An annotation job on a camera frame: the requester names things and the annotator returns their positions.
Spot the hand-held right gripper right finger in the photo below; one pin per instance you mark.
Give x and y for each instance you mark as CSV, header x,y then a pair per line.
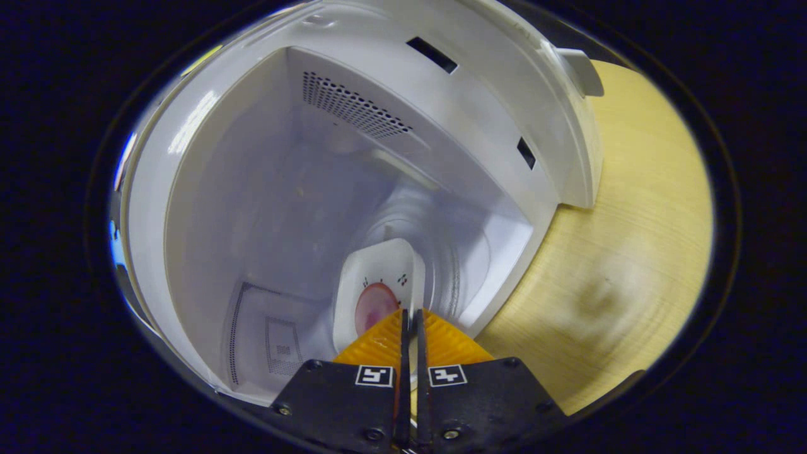
x,y
479,403

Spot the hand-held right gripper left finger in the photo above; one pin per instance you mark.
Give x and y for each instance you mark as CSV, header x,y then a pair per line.
x,y
353,403

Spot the white square plate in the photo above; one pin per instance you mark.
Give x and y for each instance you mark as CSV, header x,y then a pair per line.
x,y
384,265

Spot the glass microwave turntable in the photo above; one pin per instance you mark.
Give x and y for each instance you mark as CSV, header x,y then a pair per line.
x,y
457,252

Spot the pink meat slice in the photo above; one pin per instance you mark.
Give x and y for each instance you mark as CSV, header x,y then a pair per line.
x,y
375,306

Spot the white microwave oven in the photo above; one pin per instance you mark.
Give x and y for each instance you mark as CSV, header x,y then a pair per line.
x,y
252,189

